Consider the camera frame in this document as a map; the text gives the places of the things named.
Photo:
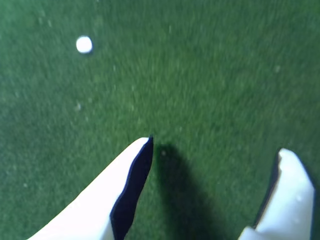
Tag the small white dot marker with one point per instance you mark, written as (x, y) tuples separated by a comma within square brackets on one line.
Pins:
[(84, 44)]

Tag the long green turf mat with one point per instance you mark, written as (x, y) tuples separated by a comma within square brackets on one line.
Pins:
[(200, 75)]

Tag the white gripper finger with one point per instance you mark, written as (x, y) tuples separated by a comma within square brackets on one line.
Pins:
[(100, 200), (292, 195)]

